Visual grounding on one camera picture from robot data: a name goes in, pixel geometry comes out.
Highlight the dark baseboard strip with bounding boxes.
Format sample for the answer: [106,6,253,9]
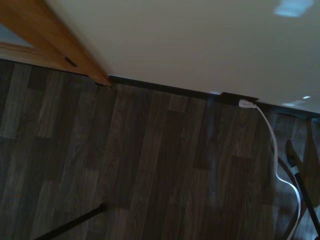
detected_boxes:
[108,74,320,116]

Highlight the black tripod leg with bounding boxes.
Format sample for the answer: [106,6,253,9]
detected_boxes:
[33,203,108,240]
[285,139,320,240]

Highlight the dark wall outlet plate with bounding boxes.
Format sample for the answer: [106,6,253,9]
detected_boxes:
[220,91,260,106]

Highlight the white flat power cable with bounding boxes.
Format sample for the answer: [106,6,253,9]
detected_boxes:
[238,99,302,240]

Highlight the wooden door frame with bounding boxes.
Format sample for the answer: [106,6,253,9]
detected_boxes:
[0,0,113,88]

